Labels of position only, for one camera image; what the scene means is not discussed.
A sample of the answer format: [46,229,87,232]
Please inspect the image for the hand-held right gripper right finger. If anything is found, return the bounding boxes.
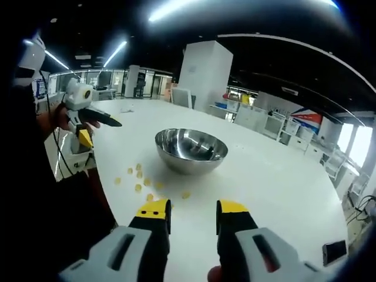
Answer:
[216,199,327,282]

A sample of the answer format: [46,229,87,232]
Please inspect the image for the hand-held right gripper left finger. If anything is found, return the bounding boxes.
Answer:
[58,199,172,282]

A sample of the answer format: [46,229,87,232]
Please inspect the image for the yellow QQ candy pieces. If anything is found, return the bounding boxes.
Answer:
[115,163,192,204]

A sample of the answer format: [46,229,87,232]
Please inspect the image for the stainless steel bowl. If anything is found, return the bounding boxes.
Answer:
[155,127,229,176]

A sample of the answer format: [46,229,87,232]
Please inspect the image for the person's left hand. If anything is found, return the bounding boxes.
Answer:
[53,102,101,132]

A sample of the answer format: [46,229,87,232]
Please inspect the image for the person's right hand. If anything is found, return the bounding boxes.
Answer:
[207,264,233,282]

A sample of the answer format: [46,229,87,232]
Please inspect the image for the white plastic stand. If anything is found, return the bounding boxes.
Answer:
[68,140,96,174]

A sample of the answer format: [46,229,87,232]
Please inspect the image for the long ceiling light strip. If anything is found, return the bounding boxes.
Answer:
[103,40,128,68]
[43,49,71,71]

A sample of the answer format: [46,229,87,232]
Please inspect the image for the white worn chest device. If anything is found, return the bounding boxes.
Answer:
[16,31,46,86]

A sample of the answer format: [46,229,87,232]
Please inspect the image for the white table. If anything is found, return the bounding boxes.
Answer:
[43,98,351,282]

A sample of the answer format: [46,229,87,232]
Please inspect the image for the white office chair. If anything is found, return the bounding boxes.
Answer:
[171,88,197,110]

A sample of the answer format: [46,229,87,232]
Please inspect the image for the black smartphone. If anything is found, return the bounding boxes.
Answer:
[322,239,348,267]

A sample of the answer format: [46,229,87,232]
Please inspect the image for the white square pillar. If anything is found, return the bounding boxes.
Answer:
[178,40,234,115]

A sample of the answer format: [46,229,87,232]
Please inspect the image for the row of white cabinets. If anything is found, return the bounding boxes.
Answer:
[209,99,324,154]

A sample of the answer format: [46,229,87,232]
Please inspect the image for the bright window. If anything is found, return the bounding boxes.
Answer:
[337,122,374,170]

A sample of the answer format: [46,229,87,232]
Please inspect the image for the black device cable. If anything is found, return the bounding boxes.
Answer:
[38,68,75,177]

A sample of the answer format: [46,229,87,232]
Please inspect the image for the black floor cables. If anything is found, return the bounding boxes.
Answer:
[346,192,376,226]

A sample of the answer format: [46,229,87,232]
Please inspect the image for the red and blue wall poster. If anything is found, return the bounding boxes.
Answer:
[289,106,324,135]

